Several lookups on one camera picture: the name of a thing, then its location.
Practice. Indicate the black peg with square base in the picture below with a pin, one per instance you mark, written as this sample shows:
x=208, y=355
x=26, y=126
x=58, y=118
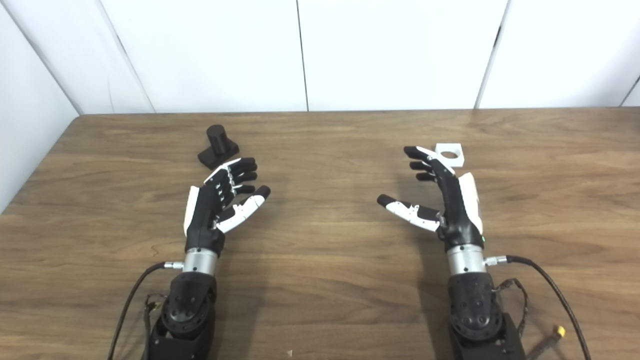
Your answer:
x=217, y=137

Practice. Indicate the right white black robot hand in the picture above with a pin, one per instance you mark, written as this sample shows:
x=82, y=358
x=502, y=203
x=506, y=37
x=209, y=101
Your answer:
x=457, y=215

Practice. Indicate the white square piece with hole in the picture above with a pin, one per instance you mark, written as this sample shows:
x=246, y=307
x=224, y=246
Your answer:
x=459, y=161

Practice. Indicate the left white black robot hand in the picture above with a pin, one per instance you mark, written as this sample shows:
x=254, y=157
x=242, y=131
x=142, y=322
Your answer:
x=205, y=220

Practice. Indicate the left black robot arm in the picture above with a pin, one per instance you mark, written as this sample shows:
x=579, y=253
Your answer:
x=187, y=305

